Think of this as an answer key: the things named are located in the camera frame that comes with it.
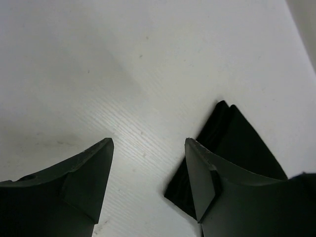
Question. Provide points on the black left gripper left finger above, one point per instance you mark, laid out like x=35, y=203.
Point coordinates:
x=64, y=200

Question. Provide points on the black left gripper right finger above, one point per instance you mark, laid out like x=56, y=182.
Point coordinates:
x=231, y=201

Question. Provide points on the black tank top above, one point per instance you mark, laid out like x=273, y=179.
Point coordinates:
x=228, y=134

